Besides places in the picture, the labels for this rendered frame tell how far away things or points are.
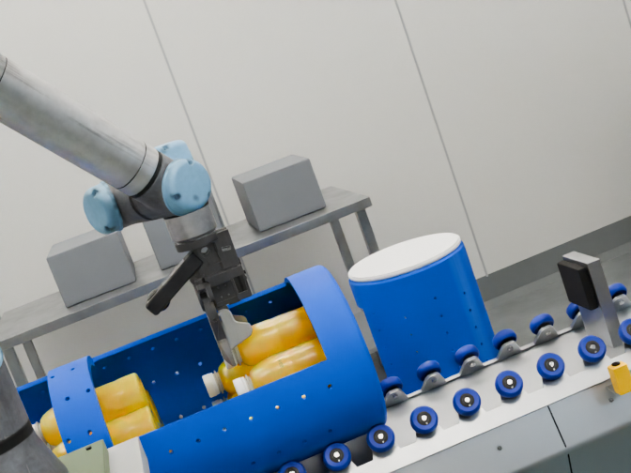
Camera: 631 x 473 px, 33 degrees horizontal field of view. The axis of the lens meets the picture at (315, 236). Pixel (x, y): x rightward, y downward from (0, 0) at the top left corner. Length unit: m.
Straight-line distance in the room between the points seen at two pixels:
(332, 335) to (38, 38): 3.62
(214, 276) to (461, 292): 0.89
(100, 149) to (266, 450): 0.53
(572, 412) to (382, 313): 0.75
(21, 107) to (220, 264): 0.46
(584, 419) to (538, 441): 0.08
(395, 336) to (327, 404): 0.81
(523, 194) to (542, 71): 0.63
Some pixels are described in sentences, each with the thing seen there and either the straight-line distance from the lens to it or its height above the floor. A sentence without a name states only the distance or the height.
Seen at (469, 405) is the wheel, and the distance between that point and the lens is 1.71.
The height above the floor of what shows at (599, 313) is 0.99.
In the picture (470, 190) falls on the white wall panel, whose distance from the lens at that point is 5.40.
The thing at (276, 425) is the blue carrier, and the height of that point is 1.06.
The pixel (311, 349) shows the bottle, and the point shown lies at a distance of 1.66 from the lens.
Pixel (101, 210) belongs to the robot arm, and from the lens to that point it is 1.57.
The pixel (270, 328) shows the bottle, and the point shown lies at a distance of 1.69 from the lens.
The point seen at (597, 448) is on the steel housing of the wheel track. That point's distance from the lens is 1.79.
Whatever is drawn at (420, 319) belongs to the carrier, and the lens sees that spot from 2.38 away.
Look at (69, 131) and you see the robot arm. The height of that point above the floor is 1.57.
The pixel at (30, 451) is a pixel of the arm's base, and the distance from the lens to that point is 1.32.
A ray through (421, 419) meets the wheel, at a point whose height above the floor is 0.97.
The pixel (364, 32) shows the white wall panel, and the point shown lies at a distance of 5.23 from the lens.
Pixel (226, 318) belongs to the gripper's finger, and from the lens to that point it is 1.68.
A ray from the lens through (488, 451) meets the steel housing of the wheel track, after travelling 1.73.
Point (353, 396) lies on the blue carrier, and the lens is 1.62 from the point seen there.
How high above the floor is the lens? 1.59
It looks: 10 degrees down
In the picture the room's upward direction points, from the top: 20 degrees counter-clockwise
